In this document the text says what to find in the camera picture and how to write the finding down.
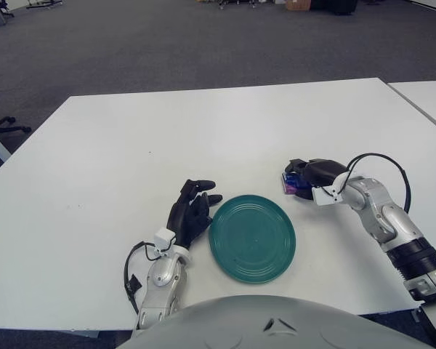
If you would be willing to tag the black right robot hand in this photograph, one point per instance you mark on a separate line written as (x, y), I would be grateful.
(323, 172)

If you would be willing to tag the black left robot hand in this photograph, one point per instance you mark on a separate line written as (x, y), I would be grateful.
(181, 221)

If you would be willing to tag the blue purple gum pack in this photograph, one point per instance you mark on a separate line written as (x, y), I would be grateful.
(290, 185)

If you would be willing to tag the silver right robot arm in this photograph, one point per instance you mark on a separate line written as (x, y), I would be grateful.
(392, 221)

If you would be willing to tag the green round plate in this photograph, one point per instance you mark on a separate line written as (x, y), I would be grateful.
(252, 240)

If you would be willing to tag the silver robot torso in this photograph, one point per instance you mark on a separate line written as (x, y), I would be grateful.
(240, 323)

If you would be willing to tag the black cabinet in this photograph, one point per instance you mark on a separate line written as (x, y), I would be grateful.
(334, 5)

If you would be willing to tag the brown cardboard box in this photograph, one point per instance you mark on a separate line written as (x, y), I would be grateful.
(298, 4)

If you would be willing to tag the black chair wheel bases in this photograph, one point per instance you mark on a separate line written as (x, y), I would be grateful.
(223, 3)

